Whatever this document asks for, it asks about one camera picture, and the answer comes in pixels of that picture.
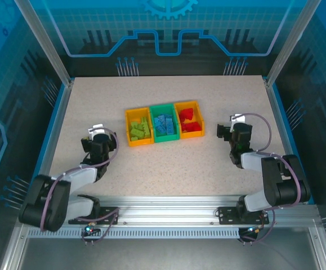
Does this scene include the small board with LED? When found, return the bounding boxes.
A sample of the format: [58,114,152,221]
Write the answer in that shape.
[240,224,265,236]
[83,223,101,236]

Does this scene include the aluminium frame post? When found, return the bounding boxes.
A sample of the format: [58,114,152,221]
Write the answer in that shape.
[263,0,315,87]
[14,0,75,87]

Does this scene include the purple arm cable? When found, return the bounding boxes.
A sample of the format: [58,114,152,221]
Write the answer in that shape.
[40,128,121,242]
[241,112,304,245]

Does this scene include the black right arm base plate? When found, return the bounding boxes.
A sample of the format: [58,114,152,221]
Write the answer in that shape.
[217,206,270,225]

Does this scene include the aluminium cross beam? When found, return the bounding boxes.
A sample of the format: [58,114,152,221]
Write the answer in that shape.
[17,195,323,229]

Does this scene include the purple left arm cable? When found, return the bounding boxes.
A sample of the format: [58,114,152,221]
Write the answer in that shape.
[40,128,121,242]

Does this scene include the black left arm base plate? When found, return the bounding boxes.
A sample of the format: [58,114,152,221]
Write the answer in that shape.
[68,206,121,225]

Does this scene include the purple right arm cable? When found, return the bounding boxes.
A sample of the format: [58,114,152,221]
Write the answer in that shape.
[241,112,304,245]

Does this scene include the blue edge strip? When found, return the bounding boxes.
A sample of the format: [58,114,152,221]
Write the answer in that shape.
[271,83,315,205]
[30,83,68,181]

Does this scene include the slotted grey cable duct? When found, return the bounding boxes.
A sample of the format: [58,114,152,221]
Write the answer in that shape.
[26,228,242,239]

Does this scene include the aluminium frame bar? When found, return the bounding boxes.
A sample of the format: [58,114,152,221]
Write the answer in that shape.
[0,224,30,270]
[307,226,326,270]

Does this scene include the green plastic bin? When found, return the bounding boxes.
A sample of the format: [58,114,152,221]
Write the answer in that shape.
[149,103,180,143]

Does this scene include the grey metal panel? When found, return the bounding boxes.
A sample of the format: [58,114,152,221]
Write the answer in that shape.
[19,237,321,270]

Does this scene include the yellow plastic bin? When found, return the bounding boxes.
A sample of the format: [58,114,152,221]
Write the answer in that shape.
[173,100,206,140]
[124,107,155,147]

